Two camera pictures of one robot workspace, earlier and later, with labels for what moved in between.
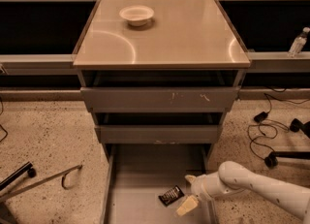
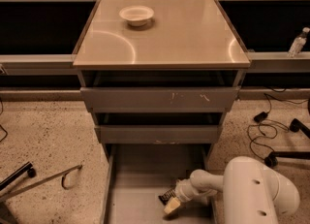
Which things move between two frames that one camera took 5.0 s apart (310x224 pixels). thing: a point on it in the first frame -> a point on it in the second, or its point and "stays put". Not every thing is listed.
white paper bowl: (137, 16) stays put
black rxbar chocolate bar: (171, 195) stays put
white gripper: (199, 187) -> (183, 192)
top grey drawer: (161, 91) stays put
